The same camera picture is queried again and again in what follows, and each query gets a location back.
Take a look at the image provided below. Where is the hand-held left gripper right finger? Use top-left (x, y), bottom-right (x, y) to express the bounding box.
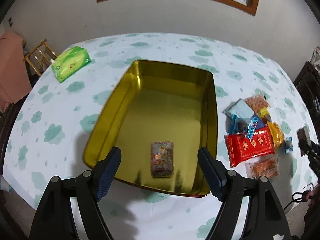
top-left (197, 147), bottom-right (293, 240)

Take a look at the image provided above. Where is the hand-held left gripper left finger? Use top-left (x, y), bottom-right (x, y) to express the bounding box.
top-left (30, 146), bottom-right (123, 240)

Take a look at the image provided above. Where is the small dark brown snack packet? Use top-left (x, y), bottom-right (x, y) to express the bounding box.
top-left (297, 126), bottom-right (311, 145)

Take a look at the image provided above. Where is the red snack packet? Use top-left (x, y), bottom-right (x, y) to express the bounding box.
top-left (224, 127), bottom-right (275, 168)

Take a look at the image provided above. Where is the brown patterned snack packet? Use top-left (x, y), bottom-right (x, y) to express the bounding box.
top-left (150, 141), bottom-right (174, 178)

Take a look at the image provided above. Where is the clear peanut snack packet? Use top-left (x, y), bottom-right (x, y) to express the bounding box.
top-left (244, 94), bottom-right (272, 113)

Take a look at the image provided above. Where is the gold metal tin box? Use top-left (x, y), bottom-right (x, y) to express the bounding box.
top-left (83, 59), bottom-right (218, 197)

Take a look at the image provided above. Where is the clear packet of orange snacks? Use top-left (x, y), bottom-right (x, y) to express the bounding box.
top-left (244, 155), bottom-right (280, 179)

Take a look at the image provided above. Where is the orange yellow snack packet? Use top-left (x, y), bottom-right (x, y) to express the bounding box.
top-left (266, 121), bottom-right (285, 149)

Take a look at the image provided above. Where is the small yellow snack packet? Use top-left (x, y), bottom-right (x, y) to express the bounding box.
top-left (259, 107), bottom-right (272, 123)

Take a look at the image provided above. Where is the dark wooden chair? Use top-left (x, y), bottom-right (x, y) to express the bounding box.
top-left (293, 60), bottom-right (320, 120)

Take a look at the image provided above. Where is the cloud printed tablecloth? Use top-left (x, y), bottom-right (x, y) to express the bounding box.
top-left (1, 32), bottom-right (318, 240)

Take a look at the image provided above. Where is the light blue packet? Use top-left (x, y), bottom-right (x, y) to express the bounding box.
top-left (223, 99), bottom-right (254, 120)

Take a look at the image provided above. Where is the green tissue pack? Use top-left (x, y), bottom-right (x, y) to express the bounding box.
top-left (51, 46), bottom-right (92, 84)

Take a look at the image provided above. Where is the bamboo chair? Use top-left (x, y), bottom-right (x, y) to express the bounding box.
top-left (23, 39), bottom-right (59, 77)

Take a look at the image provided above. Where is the pink cloth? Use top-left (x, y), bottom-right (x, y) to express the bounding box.
top-left (0, 29), bottom-right (32, 110)

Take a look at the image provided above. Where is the black cable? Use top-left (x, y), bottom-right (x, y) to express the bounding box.
top-left (282, 192), bottom-right (305, 213)

